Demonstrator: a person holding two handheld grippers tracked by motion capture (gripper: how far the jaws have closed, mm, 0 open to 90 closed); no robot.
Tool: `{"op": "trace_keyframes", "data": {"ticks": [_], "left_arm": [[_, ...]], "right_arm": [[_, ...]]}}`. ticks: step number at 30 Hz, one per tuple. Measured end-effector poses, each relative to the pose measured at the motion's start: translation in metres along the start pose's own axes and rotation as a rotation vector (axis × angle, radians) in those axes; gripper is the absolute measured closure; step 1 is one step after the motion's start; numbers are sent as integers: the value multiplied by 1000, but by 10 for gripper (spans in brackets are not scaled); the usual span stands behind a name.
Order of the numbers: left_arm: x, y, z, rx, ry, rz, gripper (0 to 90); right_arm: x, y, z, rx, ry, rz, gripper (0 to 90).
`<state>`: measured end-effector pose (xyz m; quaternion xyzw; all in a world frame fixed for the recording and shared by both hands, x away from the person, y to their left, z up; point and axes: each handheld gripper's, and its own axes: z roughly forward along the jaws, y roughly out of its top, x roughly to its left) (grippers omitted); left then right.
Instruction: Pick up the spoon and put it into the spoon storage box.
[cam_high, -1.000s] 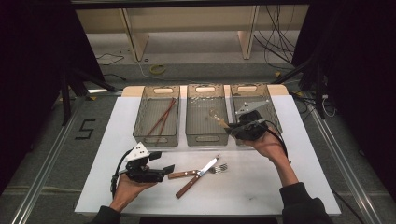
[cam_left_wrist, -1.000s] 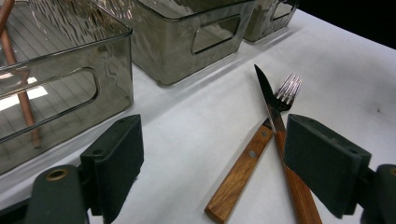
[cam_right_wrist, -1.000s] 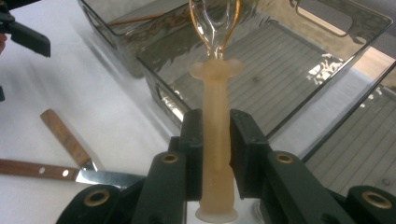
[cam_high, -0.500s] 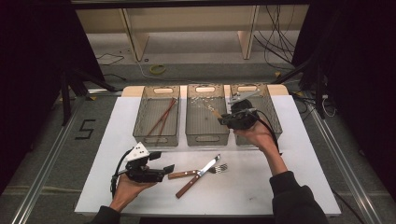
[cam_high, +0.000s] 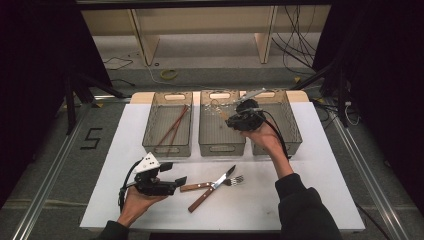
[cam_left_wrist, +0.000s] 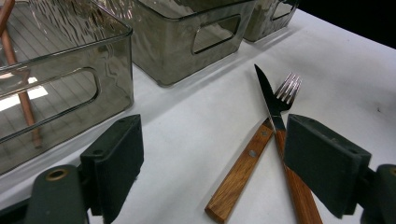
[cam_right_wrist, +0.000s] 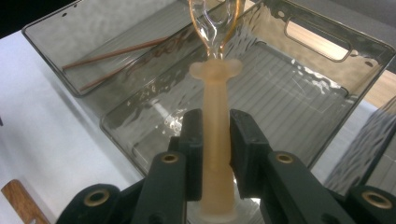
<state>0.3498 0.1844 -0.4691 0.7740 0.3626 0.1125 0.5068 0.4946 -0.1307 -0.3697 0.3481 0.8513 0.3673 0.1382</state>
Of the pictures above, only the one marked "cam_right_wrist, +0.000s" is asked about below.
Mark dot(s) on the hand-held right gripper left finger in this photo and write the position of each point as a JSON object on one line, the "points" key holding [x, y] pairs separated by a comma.
{"points": [[191, 149]]}

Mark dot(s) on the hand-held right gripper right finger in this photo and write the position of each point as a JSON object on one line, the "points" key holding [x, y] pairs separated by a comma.
{"points": [[249, 149]]}

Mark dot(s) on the smoky clear plastic bin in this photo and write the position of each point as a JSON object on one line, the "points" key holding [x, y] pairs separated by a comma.
{"points": [[295, 102], [367, 149], [93, 28]]}

